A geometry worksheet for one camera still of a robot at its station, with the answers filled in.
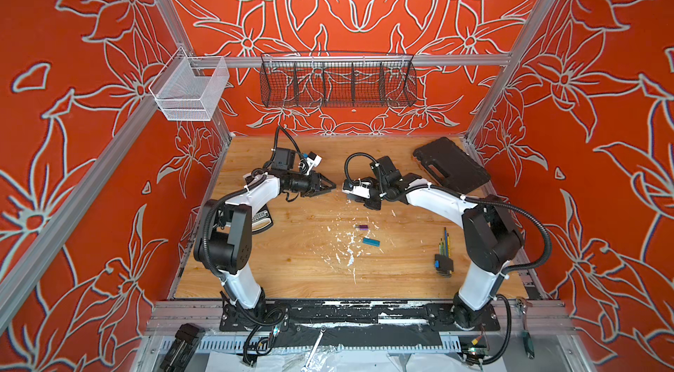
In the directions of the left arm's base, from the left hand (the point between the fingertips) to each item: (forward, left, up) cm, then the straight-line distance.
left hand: (332, 186), depth 86 cm
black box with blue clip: (-19, -36, -12) cm, 43 cm away
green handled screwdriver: (-38, -56, -13) cm, 69 cm away
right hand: (+3, -9, -5) cm, 11 cm away
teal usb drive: (-12, -14, -14) cm, 24 cm away
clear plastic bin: (+29, +55, +17) cm, 65 cm away
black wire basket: (+38, +1, +17) cm, 42 cm away
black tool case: (+20, -47, -9) cm, 52 cm away
